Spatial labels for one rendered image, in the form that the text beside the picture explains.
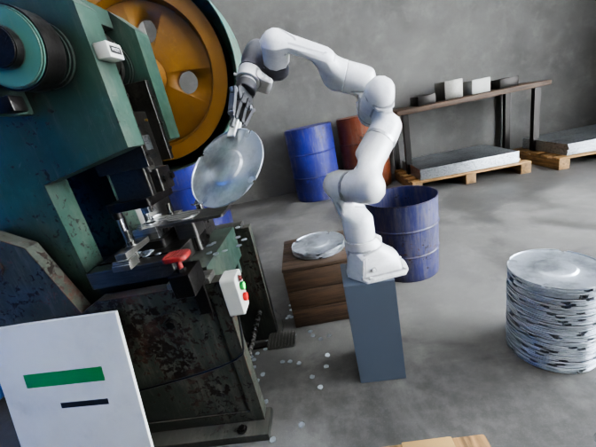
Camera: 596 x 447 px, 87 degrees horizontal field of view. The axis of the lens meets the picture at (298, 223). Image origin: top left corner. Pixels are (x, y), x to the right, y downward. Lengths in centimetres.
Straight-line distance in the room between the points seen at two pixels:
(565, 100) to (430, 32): 196
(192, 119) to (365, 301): 108
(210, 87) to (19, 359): 123
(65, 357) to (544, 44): 534
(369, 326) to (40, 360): 114
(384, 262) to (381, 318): 22
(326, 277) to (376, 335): 45
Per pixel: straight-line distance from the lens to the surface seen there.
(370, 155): 109
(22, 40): 105
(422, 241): 189
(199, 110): 156
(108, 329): 122
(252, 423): 138
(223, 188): 103
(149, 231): 125
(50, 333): 137
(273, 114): 444
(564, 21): 542
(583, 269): 149
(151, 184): 120
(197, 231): 122
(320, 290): 163
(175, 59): 160
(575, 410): 146
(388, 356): 136
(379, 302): 120
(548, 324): 143
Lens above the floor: 105
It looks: 19 degrees down
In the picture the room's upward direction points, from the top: 12 degrees counter-clockwise
